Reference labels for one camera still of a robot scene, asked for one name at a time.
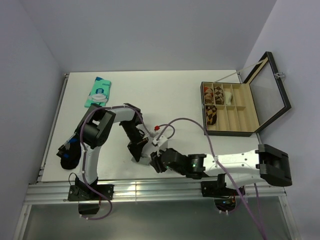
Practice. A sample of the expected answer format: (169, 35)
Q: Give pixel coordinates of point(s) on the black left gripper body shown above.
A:
(136, 140)

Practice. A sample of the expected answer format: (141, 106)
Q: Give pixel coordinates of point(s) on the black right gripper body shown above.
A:
(160, 166)

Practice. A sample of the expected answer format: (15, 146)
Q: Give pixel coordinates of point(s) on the grey sock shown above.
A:
(143, 160)

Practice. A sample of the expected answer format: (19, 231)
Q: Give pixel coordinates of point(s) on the cream yellow sock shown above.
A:
(228, 98)

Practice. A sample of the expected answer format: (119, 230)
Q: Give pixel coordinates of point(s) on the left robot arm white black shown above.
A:
(94, 130)

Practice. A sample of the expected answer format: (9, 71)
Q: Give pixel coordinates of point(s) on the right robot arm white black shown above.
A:
(264, 164)

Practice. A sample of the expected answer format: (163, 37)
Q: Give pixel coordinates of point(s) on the dark checkered rolled sock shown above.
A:
(211, 114)

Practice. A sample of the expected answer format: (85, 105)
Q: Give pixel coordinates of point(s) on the teal patterned sock pair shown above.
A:
(99, 93)

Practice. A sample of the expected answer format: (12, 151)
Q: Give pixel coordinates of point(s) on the black compartment box with lid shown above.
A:
(257, 102)

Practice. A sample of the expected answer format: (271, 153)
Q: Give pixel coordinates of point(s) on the black blue sock pair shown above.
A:
(70, 152)

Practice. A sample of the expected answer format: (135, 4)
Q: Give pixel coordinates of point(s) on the brown checkered rolled sock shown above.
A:
(219, 96)

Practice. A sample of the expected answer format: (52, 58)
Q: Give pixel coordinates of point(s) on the orange brown rolled sock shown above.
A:
(208, 95)

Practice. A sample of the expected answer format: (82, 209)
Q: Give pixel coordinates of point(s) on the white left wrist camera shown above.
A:
(153, 134)

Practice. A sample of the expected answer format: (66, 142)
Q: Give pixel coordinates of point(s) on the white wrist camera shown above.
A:
(160, 143)
(153, 134)

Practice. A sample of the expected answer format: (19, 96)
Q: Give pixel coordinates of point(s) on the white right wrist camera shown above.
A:
(160, 143)

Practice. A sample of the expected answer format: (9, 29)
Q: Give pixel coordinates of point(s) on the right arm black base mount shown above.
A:
(224, 198)

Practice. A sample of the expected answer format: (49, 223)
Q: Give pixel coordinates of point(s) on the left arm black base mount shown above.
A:
(89, 201)

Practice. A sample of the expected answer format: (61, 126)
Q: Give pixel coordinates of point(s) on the aluminium frame rail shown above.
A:
(166, 189)

